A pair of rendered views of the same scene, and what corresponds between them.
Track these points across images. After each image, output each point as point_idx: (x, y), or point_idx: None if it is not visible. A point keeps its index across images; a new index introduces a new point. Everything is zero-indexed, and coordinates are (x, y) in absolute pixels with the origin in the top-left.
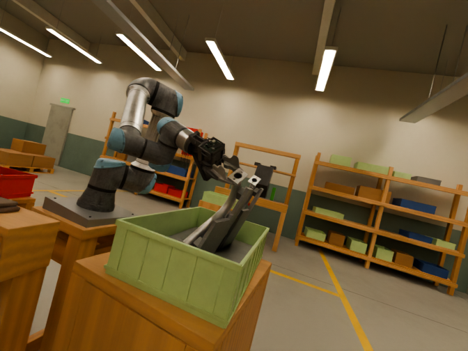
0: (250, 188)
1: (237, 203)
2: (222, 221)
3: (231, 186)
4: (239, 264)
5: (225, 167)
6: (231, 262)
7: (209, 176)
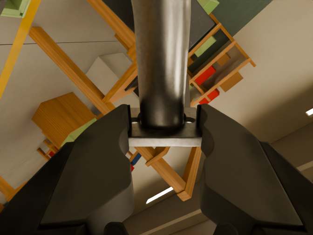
0: (198, 39)
1: (112, 10)
2: (3, 10)
3: (142, 52)
4: (17, 17)
5: (203, 177)
6: (0, 15)
7: (11, 199)
